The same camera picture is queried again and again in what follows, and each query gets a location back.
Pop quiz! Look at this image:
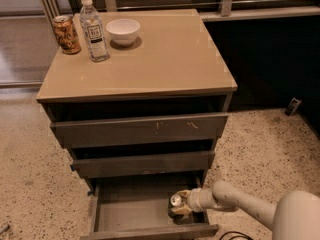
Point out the middle grey drawer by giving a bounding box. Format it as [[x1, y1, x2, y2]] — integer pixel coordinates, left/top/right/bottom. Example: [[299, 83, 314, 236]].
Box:
[[72, 151, 215, 178]]

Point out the clear plastic water bottle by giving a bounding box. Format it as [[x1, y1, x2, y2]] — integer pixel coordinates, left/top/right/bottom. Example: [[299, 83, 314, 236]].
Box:
[[79, 0, 109, 62]]

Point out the white ceramic bowl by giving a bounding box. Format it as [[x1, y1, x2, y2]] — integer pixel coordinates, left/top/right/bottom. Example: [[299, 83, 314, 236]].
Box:
[[106, 19, 140, 47]]

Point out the grey drawer cabinet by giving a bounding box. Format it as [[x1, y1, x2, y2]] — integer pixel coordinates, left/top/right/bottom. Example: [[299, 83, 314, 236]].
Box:
[[35, 9, 238, 198]]

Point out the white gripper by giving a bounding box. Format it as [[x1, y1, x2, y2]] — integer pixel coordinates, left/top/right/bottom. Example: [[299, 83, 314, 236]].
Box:
[[171, 188, 219, 216]]

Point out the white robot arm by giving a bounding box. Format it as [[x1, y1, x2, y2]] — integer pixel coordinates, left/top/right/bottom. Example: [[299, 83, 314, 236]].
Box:
[[169, 181, 320, 240]]

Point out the small grey floor device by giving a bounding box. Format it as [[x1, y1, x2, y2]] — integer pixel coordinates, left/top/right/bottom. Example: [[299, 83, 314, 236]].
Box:
[[285, 98, 302, 116]]

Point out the grey object floor corner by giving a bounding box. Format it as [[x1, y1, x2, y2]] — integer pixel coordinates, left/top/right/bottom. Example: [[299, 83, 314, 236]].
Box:
[[0, 224, 10, 235]]

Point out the top grey drawer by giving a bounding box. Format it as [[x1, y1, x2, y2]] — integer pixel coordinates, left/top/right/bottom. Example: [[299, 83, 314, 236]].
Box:
[[50, 113, 228, 149]]

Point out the orange brown drink can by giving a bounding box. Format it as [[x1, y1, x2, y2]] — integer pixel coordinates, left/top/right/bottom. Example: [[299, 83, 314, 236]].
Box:
[[53, 15, 81, 54]]

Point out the black floor cable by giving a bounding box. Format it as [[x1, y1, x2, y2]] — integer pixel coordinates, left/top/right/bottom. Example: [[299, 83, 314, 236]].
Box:
[[218, 230, 255, 240]]

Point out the green soda can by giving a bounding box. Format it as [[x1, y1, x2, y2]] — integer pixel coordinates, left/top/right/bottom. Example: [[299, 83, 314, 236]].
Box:
[[168, 194, 184, 218]]

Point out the open bottom grey drawer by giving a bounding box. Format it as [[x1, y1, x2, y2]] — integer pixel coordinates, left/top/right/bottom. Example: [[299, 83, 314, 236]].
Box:
[[80, 173, 219, 240]]

